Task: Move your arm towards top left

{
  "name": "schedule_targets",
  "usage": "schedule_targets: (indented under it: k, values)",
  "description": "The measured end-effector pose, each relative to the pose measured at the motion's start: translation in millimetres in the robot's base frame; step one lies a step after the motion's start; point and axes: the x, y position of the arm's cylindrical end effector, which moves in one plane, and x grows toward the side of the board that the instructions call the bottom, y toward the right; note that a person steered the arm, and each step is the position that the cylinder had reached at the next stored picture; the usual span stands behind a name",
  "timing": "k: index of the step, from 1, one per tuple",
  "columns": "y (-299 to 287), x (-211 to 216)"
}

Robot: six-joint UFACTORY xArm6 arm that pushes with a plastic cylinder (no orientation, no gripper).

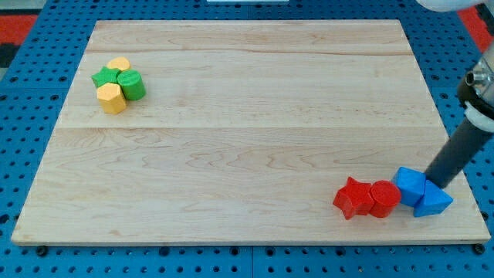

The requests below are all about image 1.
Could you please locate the light wooden board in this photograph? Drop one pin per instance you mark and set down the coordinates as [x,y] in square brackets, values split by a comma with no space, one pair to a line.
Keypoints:
[247,131]

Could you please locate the red star block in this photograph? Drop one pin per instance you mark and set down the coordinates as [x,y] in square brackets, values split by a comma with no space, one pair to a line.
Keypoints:
[354,198]

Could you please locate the green cylinder block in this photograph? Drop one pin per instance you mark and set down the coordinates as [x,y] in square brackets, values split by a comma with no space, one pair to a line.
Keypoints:
[131,84]

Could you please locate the yellow hexagon block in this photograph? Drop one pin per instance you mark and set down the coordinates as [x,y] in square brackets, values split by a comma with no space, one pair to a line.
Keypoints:
[111,98]

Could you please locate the yellow round block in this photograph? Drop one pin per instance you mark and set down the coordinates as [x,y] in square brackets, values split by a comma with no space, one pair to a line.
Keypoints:
[121,63]

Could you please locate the red cylinder block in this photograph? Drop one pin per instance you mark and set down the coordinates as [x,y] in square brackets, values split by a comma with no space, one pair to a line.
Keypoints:
[386,196]

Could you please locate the green star block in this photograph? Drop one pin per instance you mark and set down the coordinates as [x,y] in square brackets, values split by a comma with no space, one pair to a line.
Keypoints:
[105,75]

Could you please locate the blue cube block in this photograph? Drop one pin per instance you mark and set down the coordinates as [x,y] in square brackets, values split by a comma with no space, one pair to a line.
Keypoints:
[411,184]

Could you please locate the blue triangle block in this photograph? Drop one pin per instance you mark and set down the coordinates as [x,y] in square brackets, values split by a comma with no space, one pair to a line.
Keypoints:
[433,202]

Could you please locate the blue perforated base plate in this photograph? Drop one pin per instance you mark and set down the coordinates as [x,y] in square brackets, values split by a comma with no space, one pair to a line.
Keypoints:
[36,74]

